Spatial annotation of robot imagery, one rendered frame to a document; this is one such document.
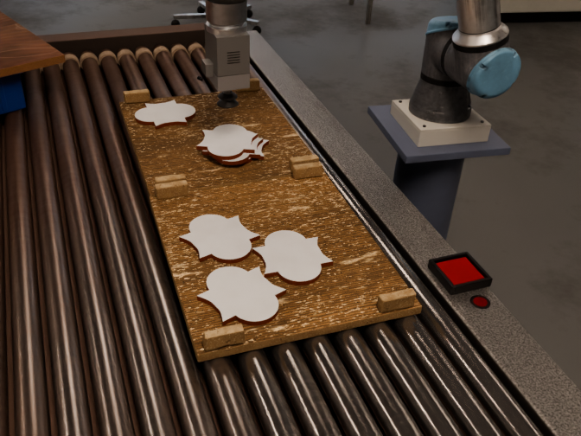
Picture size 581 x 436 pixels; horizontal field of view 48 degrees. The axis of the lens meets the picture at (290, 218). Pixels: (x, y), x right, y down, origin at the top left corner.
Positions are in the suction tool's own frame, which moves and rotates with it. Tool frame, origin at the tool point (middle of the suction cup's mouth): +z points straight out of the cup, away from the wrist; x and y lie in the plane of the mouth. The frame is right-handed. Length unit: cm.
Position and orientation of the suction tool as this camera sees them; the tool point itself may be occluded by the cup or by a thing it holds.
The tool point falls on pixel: (227, 103)
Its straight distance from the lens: 133.1
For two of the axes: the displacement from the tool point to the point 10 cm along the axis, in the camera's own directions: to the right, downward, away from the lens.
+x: 9.3, -1.8, 3.2
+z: -0.4, 8.2, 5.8
